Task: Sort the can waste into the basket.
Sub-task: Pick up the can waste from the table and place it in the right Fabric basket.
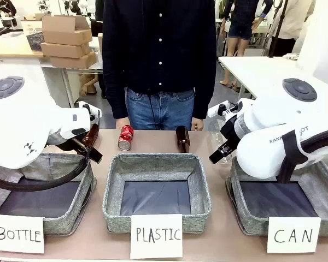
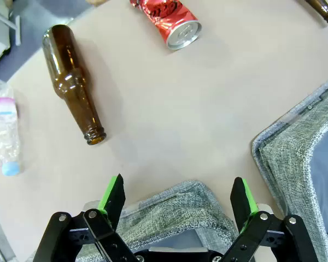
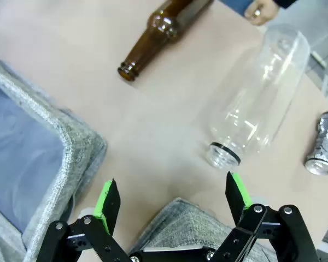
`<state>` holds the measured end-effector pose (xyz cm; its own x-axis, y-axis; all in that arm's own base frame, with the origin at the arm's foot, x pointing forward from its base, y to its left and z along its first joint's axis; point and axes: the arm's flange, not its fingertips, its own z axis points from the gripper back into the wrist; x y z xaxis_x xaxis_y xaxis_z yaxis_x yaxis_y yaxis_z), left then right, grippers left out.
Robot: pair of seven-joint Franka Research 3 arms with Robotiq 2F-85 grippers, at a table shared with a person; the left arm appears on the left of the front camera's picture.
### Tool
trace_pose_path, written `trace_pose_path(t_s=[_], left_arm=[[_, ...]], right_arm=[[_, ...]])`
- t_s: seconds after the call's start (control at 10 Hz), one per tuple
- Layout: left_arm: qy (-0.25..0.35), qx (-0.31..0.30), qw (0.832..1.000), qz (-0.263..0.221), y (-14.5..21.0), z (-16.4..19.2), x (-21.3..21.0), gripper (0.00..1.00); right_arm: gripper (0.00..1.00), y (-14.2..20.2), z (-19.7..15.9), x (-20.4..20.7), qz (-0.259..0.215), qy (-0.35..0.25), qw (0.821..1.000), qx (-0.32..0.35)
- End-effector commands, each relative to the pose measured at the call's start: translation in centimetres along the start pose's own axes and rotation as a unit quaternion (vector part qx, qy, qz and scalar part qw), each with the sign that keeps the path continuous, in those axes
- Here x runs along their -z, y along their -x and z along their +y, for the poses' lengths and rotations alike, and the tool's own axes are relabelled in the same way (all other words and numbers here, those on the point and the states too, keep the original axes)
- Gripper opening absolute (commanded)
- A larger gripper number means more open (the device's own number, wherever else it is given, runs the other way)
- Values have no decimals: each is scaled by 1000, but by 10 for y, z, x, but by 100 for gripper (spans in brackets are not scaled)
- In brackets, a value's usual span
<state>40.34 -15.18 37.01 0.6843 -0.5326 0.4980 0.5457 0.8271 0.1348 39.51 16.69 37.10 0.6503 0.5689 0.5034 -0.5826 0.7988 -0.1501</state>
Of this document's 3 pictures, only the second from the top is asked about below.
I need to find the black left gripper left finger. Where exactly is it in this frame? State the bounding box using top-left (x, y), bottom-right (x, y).
top-left (32, 174), bottom-right (137, 262)

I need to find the crushed clear plastic bottle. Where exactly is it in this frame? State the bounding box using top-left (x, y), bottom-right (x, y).
top-left (0, 79), bottom-right (21, 176)

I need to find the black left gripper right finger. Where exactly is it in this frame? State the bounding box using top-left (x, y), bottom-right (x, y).
top-left (221, 176), bottom-right (319, 262)

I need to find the crushed red soda can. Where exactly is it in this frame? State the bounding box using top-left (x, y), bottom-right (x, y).
top-left (130, 0), bottom-right (202, 51)

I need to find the white metal frame furniture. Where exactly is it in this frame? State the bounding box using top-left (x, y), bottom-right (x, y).
top-left (0, 0), bottom-right (22, 72)

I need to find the brown glass beer bottle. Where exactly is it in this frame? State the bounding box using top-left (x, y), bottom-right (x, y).
top-left (303, 0), bottom-right (328, 23)
top-left (42, 24), bottom-right (107, 146)

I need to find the grey fabric basket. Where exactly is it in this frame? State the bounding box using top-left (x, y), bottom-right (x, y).
top-left (76, 180), bottom-right (240, 262)
top-left (251, 72), bottom-right (328, 262)

